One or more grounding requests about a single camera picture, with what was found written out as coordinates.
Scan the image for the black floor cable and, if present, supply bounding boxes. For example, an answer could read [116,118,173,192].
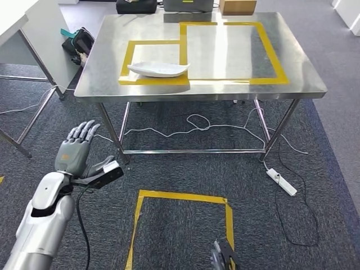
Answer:
[274,138,321,248]

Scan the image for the small yellow tape rectangle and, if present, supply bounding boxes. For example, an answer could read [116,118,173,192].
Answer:
[118,39,189,87]

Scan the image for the grey equipment case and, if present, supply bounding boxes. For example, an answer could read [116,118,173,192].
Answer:
[162,0,215,14]

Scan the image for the white plastic body part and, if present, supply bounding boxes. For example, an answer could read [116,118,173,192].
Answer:
[127,61,191,79]

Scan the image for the large yellow tape rectangle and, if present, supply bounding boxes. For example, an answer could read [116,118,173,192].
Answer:
[180,21,290,86]

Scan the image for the white power strip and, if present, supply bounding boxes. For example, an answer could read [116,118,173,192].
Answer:
[266,168,297,197]

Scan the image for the white table metal legs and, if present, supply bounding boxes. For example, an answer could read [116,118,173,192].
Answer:
[0,0,82,160]

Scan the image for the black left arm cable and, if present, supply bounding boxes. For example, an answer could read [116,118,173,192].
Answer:
[75,186,94,270]

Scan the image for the white cabinet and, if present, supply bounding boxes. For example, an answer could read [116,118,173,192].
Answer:
[331,0,360,37]

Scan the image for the brown cardboard box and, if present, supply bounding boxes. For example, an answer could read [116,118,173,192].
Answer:
[219,0,257,16]

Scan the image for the black equipment case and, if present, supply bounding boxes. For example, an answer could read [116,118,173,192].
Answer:
[115,0,158,15]

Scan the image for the yellow floor tape outline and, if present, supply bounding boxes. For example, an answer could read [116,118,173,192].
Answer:
[125,190,235,270]

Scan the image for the stainless steel workbench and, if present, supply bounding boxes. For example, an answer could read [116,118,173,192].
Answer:
[73,12,328,165]

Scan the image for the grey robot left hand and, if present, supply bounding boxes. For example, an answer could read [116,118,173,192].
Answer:
[54,120,115,179]

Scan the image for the black bag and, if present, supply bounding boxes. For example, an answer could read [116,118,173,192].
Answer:
[60,26,96,68]

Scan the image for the white floor cable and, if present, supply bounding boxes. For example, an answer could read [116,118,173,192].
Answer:
[0,84,76,115]
[243,107,309,155]
[94,112,270,172]

